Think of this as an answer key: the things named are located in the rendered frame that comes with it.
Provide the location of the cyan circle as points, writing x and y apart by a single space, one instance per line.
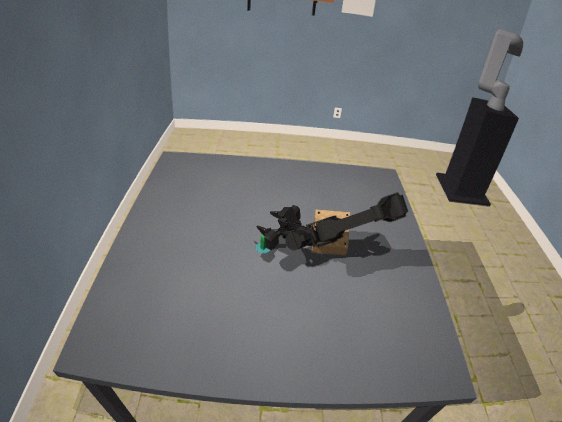
261 250

